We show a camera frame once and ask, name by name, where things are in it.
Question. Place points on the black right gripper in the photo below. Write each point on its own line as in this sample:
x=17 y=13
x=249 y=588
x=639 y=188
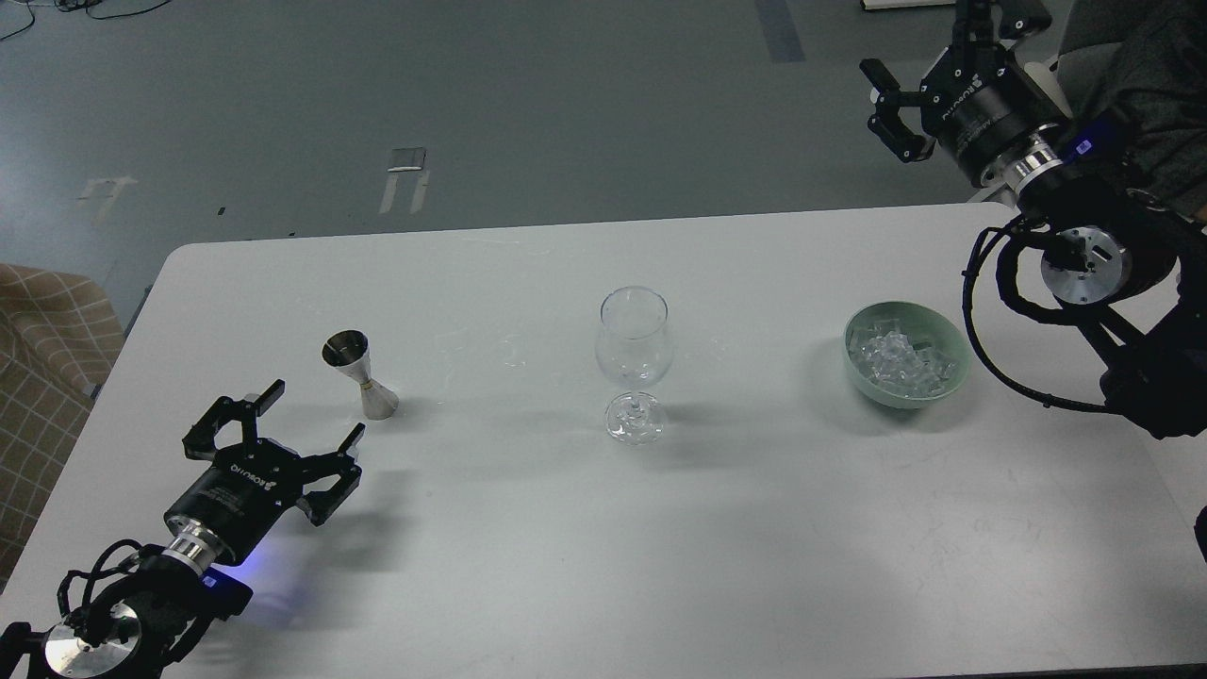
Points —
x=976 y=102

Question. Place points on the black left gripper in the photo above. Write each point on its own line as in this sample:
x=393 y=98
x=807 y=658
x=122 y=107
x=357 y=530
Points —
x=240 y=500

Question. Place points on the steel cocktail jigger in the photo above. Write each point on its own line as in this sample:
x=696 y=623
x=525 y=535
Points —
x=348 y=352

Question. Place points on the clear ice cubes pile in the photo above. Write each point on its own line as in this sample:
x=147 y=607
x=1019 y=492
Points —
x=891 y=356

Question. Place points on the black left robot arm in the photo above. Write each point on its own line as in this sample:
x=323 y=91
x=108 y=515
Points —
x=144 y=607

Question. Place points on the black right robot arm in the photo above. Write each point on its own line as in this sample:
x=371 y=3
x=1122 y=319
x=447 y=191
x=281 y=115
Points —
x=1083 y=251

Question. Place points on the clear wine glass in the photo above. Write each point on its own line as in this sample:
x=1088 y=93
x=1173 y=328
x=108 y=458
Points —
x=634 y=351

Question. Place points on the person in dark jacket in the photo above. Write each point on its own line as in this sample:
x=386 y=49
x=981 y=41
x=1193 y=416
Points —
x=1146 y=59

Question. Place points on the beige checkered cloth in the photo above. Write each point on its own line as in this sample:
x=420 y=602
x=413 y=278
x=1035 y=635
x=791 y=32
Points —
x=60 y=338

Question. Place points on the green bowl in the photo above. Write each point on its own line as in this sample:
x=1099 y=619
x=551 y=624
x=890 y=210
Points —
x=919 y=319

